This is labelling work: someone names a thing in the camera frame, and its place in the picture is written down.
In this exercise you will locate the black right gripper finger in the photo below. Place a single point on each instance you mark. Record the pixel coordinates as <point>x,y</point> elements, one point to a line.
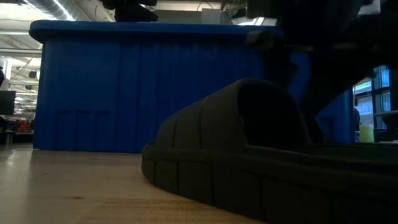
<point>281,68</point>
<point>335,77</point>

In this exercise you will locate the black foam slide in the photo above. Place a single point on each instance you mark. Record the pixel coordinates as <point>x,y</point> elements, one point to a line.
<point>217,140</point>

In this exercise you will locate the blue plastic bin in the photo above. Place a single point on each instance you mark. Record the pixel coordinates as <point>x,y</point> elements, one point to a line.
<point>124,87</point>

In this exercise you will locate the person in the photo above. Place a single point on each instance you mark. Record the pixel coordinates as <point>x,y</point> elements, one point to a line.
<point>356,121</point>

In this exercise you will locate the yellow-green container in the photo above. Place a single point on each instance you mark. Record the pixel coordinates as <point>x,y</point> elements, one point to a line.
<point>367,133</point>

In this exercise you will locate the black monitor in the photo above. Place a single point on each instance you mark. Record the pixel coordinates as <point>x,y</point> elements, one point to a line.
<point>7,102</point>

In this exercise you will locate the red crate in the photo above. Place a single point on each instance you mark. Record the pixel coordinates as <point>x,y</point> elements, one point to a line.
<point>24,127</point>

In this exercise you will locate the black frame post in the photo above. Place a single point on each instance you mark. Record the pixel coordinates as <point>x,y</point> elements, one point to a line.
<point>393,90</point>

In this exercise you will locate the ribbed ceiling duct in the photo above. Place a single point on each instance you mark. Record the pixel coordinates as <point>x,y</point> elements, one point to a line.
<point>53,7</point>

